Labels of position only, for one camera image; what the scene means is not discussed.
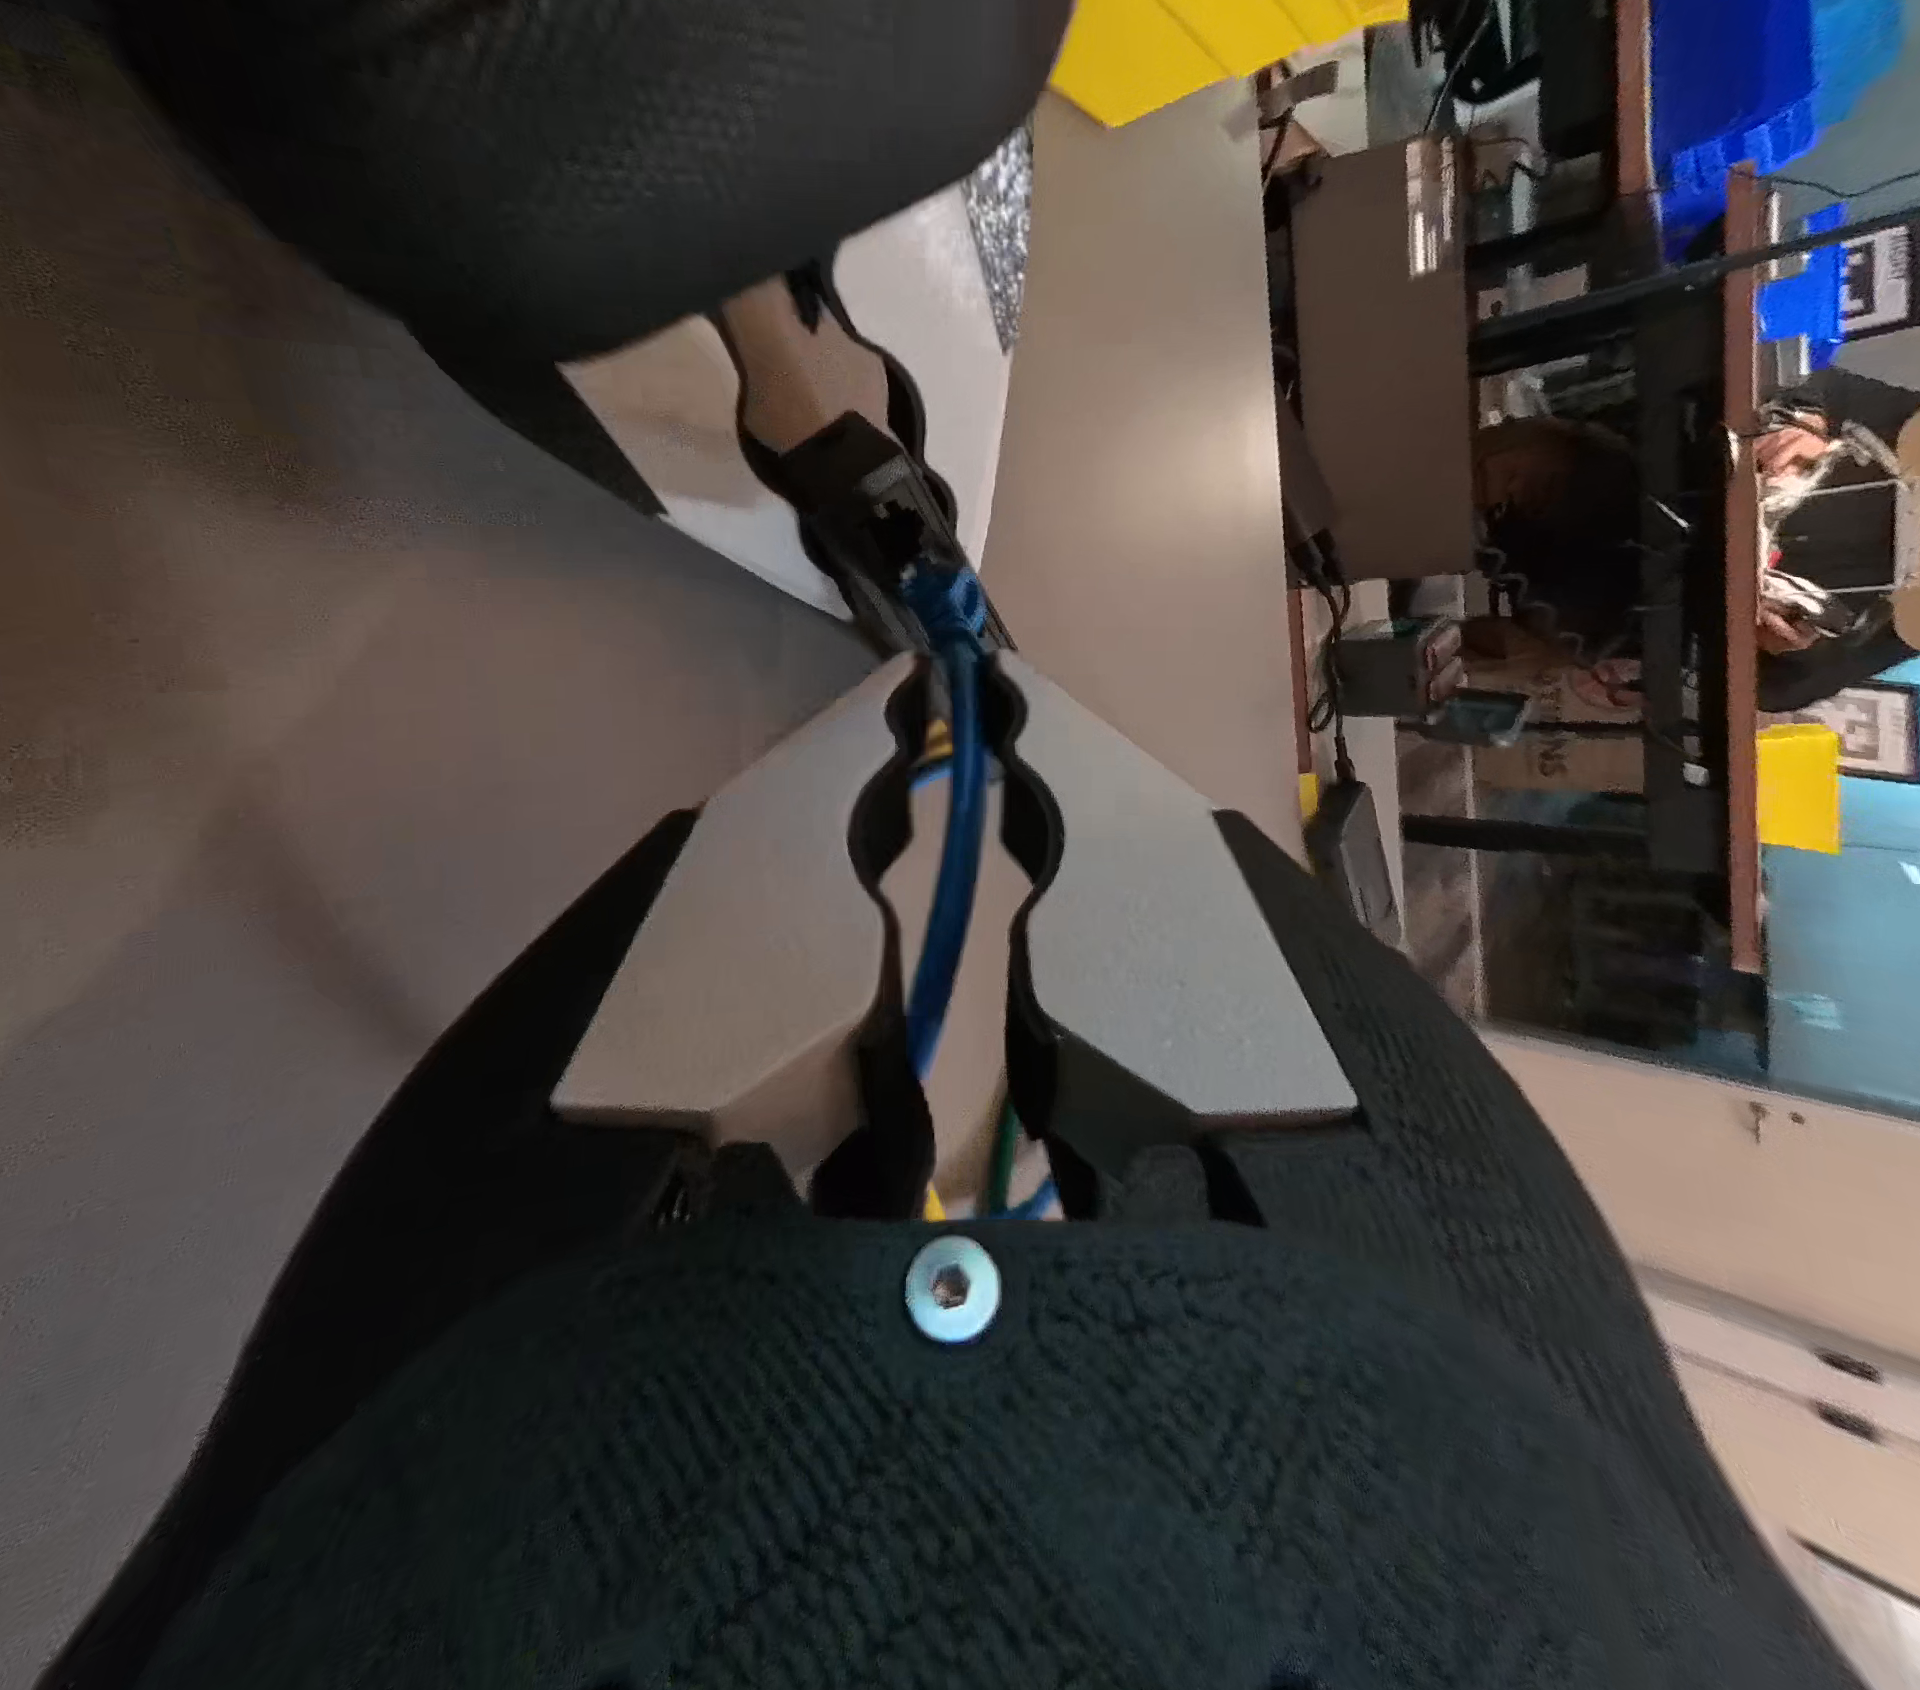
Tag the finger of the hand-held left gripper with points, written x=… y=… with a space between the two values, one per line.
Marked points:
x=961 y=371
x=674 y=444

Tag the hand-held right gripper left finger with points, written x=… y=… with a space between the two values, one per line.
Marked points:
x=734 y=970

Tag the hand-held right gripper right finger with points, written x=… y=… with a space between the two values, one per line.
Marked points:
x=1171 y=970

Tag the black ethernet switch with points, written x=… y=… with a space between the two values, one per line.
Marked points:
x=854 y=475

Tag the black power adapter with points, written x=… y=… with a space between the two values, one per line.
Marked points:
x=1359 y=851

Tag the black battery charger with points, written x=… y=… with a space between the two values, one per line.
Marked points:
x=1380 y=670

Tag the grey equipment case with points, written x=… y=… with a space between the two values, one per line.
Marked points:
x=1380 y=371

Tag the cardboard box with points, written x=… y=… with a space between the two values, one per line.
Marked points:
x=1561 y=760

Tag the white door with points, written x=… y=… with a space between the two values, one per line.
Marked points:
x=1650 y=1165
x=1770 y=1465

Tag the small yellow bin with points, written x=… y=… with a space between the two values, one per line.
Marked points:
x=1797 y=791

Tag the black light stand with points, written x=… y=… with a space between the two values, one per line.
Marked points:
x=1650 y=287

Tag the framed tag sign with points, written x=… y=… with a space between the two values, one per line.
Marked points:
x=1868 y=731
x=1882 y=281

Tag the small wooden screen board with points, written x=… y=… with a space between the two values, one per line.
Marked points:
x=1908 y=611

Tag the blue plastic bins stack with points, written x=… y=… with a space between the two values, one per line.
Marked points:
x=1724 y=40

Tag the small blue bin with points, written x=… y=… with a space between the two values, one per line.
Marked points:
x=1793 y=294

